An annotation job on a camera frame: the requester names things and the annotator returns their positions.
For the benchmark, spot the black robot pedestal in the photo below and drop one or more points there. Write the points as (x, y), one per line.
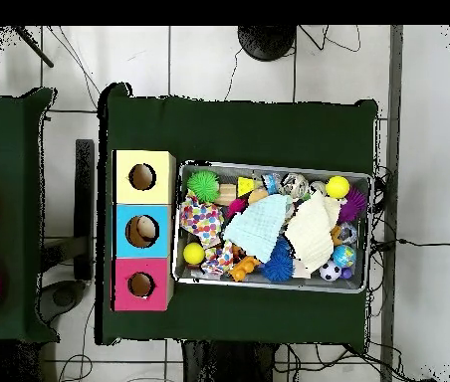
(233, 366)

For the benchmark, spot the light teal waffle cloth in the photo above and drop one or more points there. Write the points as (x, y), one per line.
(257, 227)

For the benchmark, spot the small yellow ball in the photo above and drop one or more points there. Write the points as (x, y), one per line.
(194, 254)

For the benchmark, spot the blue spiky ball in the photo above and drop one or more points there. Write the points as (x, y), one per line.
(278, 267)

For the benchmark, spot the orange toy block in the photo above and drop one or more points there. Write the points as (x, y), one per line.
(245, 268)

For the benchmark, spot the cream waffle cloth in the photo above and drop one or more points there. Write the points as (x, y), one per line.
(313, 235)

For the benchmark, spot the black rod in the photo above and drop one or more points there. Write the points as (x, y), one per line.
(32, 46)

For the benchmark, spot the large yellow ball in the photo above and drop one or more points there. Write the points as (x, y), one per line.
(336, 187)

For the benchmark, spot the dark green side tablecloth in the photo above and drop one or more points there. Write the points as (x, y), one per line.
(10, 159)

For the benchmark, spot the white colourful print cloth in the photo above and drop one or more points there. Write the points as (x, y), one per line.
(219, 259)

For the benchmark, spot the black panel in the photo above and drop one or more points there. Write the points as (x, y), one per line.
(84, 207)

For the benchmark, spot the blue globe ball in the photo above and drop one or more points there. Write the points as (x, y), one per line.
(344, 255)

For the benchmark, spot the green spiky ball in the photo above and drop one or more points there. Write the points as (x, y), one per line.
(203, 186)

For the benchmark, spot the polka dot cloth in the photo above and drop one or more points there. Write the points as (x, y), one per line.
(201, 221)

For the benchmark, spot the black round base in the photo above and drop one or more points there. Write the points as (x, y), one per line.
(267, 40)

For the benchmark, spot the wooden box with three holes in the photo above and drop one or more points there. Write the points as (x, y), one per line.
(125, 239)

